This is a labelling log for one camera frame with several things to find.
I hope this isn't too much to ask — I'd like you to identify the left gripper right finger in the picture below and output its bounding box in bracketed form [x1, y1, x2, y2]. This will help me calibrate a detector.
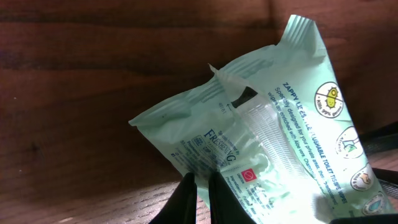
[208, 172, 256, 224]

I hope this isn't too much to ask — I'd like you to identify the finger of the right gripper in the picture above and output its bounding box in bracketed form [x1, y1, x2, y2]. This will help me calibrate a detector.
[359, 121, 398, 154]
[373, 168, 398, 199]

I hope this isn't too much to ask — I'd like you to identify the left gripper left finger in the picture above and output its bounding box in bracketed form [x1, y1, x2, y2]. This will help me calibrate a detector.
[150, 172, 197, 224]

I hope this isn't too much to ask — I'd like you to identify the pale green wipes pack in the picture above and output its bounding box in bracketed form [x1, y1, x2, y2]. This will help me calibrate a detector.
[130, 15, 396, 223]

